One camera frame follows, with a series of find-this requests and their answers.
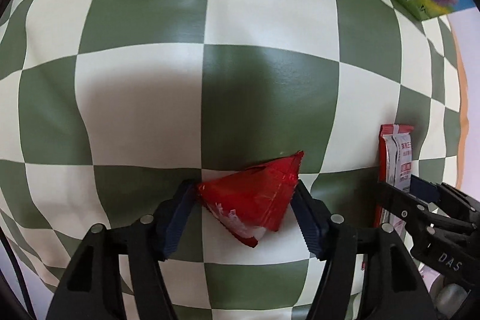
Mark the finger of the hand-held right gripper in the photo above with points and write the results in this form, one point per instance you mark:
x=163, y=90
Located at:
x=425, y=188
x=397, y=198

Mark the red and white snack packet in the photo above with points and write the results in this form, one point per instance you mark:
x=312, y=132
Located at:
x=401, y=158

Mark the green white checkered tablecloth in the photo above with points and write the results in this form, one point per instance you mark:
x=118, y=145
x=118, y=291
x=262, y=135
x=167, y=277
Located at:
x=150, y=80

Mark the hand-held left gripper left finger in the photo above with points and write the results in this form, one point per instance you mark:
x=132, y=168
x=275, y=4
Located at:
x=174, y=222

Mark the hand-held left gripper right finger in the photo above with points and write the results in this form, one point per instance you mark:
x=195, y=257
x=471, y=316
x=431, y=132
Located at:
x=305, y=218

